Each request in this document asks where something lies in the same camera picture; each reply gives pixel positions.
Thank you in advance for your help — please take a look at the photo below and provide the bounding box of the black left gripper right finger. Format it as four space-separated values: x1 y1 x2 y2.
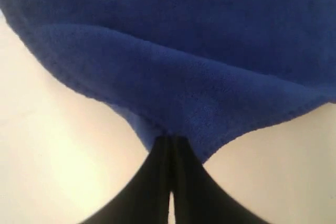
170 137 263 224

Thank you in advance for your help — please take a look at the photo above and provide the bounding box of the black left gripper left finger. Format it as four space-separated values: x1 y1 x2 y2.
83 136 171 224

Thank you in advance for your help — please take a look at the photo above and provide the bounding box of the blue terry towel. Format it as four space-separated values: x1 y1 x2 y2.
1 0 335 161

